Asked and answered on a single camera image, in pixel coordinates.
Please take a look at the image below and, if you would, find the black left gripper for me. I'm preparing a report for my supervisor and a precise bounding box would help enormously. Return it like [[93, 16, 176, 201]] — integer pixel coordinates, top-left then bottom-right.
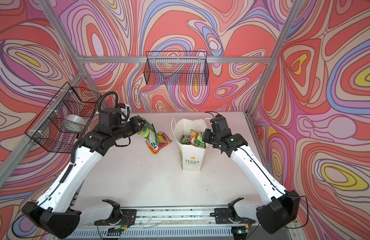
[[109, 116, 146, 143]]

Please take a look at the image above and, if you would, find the orange snack bag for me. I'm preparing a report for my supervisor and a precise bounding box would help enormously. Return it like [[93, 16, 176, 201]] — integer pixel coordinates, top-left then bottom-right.
[[189, 130, 198, 146]]

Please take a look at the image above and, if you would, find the green snack bag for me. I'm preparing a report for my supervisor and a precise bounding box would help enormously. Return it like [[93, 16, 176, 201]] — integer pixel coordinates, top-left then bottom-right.
[[195, 132, 206, 149], [139, 118, 159, 145]]

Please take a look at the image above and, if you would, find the white paper bag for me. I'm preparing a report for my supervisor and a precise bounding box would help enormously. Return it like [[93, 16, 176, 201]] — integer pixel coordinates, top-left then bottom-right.
[[171, 118, 209, 172]]

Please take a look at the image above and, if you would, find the red Fox's candy bag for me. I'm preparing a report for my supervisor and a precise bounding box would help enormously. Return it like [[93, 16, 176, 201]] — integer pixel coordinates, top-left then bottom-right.
[[146, 132, 172, 155]]

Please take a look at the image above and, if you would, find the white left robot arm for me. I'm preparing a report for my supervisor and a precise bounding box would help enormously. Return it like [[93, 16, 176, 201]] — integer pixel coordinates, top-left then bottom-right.
[[22, 92, 146, 239]]

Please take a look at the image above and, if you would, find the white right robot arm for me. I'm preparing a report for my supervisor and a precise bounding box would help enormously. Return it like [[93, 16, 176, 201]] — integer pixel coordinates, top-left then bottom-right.
[[203, 111, 308, 234]]

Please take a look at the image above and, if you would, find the black marker pen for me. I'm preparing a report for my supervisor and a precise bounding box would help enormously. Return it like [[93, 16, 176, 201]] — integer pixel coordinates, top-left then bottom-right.
[[72, 139, 80, 153]]

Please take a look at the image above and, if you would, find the silver tape roll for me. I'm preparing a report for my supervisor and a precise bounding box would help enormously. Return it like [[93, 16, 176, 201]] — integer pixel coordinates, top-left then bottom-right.
[[65, 114, 87, 128]]

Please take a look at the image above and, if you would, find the black wire basket left wall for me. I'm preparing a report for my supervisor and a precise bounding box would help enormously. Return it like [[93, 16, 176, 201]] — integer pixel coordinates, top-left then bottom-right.
[[25, 83, 102, 154]]

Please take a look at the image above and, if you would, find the black wire basket wall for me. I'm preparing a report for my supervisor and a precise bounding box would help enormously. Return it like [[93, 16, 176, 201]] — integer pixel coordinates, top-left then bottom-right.
[[25, 83, 102, 154], [144, 51, 209, 87]]

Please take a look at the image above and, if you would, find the black wire basket back wall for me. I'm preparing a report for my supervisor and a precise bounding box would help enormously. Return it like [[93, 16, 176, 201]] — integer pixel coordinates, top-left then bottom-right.
[[144, 51, 209, 87]]

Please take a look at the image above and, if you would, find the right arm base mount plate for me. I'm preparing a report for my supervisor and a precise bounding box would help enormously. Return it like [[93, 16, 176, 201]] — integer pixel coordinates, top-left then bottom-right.
[[210, 208, 241, 225]]

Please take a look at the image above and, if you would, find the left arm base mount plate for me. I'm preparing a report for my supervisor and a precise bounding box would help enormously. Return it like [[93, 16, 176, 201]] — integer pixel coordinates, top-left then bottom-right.
[[94, 209, 137, 227]]

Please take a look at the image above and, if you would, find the aluminium frame post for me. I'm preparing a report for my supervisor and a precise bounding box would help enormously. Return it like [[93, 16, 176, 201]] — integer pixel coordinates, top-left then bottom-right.
[[247, 1, 305, 112]]

